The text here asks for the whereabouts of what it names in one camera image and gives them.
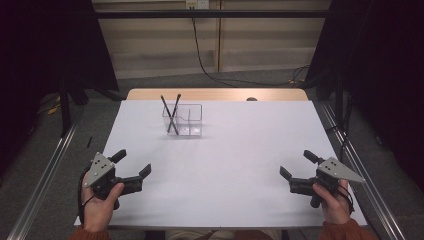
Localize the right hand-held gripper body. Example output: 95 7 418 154
289 157 367 209

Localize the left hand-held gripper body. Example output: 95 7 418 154
84 152 144 201

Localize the clear plastic pen holder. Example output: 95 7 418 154
161 102 204 137

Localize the black pen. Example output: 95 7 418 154
160 94 180 136
166 93 182 134

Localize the person's right hand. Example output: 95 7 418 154
312 179 354 226

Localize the person's left hand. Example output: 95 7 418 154
81 172 126 233

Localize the white table cover sheet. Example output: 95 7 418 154
73 99 368 230

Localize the black metal stand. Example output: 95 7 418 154
59 75 73 138

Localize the black curtain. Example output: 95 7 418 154
0 0 120 179
304 0 424 193

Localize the right hand-held gripper cable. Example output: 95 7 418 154
336 184 355 214

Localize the hand-held gripper cable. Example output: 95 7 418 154
336 184 355 214
77 164 96 225

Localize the left hand-held gripper cable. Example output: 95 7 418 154
77 164 96 225

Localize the aluminium floor rail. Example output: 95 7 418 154
6 106 85 240
320 101 407 240

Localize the yellow floor cable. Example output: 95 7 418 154
45 95 63 116

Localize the bundle of floor cables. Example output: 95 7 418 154
289 64 312 86

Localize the black wall cable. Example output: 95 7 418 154
190 16 311 88

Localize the black horizontal frame bar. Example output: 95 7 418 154
94 9 330 20

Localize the white wall socket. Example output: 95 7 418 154
185 0 210 10

